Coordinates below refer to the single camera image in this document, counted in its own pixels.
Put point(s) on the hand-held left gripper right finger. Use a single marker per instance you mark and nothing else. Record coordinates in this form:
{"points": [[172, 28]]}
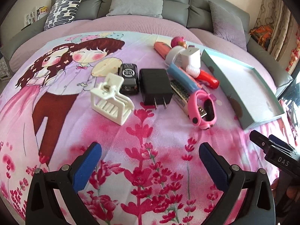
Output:
{"points": [[213, 166]]}

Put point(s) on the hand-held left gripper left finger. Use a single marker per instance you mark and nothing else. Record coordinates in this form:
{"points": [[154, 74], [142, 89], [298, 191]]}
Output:
{"points": [[86, 166]]}

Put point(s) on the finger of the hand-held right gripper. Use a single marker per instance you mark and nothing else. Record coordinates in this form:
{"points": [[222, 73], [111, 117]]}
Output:
{"points": [[281, 159], [280, 142]]}

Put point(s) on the pink kids watch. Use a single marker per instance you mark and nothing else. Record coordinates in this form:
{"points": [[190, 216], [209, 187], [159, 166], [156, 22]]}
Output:
{"points": [[195, 112]]}

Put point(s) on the white hair claw clip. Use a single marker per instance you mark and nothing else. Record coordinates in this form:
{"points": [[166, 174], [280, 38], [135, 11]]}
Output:
{"points": [[105, 103]]}

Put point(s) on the teal cardboard box lid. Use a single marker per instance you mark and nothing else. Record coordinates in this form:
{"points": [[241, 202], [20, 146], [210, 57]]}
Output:
{"points": [[248, 84]]}

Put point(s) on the gold patterned lighter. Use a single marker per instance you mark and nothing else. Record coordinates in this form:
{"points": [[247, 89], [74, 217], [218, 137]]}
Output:
{"points": [[179, 93]]}

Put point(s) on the red bottle with white cap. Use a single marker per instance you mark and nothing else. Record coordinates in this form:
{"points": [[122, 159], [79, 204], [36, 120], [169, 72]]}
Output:
{"points": [[208, 79]]}

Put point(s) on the blue yellow eraser tube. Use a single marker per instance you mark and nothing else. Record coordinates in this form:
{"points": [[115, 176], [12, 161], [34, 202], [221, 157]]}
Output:
{"points": [[181, 76]]}

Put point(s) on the black charger adapter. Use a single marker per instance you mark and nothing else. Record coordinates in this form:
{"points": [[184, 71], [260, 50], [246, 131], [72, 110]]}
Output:
{"points": [[153, 84]]}

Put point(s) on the black toy car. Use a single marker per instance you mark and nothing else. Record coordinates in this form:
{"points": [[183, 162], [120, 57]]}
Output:
{"points": [[127, 72]]}

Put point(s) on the white charger plug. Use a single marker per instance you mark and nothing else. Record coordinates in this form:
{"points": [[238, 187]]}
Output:
{"points": [[191, 56]]}

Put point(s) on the orange-pink phone case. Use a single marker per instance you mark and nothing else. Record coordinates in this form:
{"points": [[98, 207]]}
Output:
{"points": [[161, 48]]}

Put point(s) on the brown toy pup pink outfit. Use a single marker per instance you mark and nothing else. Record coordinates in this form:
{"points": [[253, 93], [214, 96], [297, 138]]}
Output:
{"points": [[177, 42]]}

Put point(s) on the person's right hand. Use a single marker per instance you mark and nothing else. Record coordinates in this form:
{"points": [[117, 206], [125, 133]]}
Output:
{"points": [[274, 184]]}

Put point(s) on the printed cartoon blanket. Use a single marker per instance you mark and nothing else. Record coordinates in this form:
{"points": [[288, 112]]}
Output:
{"points": [[150, 133]]}

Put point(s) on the orange bag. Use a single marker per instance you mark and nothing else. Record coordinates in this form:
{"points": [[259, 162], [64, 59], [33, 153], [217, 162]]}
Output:
{"points": [[262, 34]]}

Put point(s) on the patterned beige curtain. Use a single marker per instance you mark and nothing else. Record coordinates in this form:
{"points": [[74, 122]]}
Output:
{"points": [[281, 16]]}

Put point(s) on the white lace cloth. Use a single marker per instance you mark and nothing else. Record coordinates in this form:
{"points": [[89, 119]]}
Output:
{"points": [[4, 70]]}

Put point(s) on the grey purple pillow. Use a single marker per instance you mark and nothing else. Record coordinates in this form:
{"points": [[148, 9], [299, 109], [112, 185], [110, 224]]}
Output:
{"points": [[225, 23]]}

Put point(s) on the black white patterned pillow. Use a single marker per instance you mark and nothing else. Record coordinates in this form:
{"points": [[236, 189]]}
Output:
{"points": [[63, 9]]}

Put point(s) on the yellow magazine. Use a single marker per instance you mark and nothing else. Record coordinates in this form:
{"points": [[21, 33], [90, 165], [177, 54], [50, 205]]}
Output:
{"points": [[42, 11]]}

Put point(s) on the grey sofa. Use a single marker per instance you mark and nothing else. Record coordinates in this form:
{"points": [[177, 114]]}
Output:
{"points": [[178, 4]]}

